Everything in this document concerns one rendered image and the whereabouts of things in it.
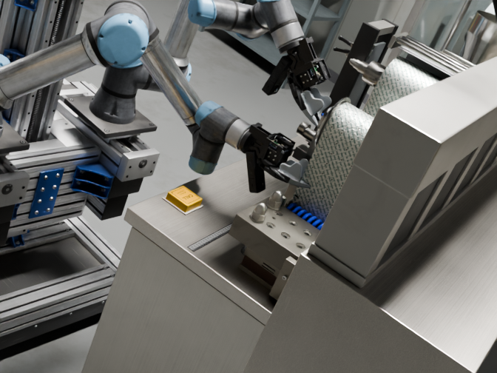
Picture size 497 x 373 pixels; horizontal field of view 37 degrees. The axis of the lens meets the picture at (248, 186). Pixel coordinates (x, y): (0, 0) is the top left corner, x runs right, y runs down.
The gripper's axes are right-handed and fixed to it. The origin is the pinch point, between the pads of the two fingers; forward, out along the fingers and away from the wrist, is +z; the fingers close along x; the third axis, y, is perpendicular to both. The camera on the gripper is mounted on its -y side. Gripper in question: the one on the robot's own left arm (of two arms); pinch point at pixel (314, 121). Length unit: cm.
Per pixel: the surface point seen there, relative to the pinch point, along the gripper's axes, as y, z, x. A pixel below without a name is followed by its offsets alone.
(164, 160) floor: -170, -11, 142
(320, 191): -3.1, 16.7, -5.1
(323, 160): 0.9, 9.6, -5.1
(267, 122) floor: -171, -11, 254
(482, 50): 26, 0, 67
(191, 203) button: -34.0, 7.6, -16.1
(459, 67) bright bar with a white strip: 29.9, 1.5, 28.7
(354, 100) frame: -5.7, -1.2, 38.4
